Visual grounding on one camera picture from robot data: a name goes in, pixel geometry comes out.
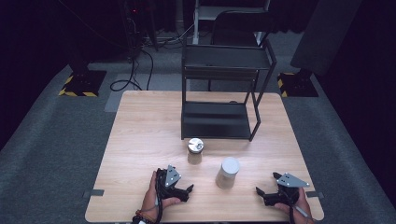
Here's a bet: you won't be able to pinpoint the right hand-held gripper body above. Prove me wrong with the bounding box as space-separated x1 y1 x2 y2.
263 172 311 207

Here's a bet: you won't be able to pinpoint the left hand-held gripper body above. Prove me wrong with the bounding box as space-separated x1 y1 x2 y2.
155 164 191 203

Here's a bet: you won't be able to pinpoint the glass jar with white lid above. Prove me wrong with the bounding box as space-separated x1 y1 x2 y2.
215 156 241 189

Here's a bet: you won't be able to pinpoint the glass jar with silver lid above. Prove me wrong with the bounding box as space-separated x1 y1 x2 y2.
186 137 205 166

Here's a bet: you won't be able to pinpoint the black metal shelf rack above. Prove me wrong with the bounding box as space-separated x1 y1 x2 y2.
180 38 278 143

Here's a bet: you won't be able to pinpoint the person's left hand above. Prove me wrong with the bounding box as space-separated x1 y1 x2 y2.
141 171 182 218

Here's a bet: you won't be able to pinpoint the person's right hand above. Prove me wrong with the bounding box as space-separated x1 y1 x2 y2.
274 188 316 224

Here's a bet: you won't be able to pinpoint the grey tape strip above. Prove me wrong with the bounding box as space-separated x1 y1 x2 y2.
305 190 325 200
82 189 106 199

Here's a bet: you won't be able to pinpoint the grey padded panel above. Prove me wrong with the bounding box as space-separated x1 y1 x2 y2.
290 0 364 77

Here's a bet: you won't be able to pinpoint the dark equipment stand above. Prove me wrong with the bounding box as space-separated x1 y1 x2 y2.
117 0 161 61

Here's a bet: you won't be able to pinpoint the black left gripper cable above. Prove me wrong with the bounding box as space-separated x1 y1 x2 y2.
154 174 165 224

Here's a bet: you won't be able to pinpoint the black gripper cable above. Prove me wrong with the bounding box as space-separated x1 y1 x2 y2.
287 194 296 224
154 174 165 224

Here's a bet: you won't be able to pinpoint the grey gripper strap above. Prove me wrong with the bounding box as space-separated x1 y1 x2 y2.
294 204 310 219

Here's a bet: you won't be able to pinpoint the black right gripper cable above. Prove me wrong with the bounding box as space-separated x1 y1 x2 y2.
287 194 296 224

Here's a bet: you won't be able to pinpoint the beaded wrist bracelets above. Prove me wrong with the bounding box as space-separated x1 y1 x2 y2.
132 209 157 224

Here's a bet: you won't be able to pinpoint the black floor cable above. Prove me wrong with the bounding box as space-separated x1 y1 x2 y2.
109 49 155 92

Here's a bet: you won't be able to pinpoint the white metal frame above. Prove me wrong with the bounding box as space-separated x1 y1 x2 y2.
191 0 271 46

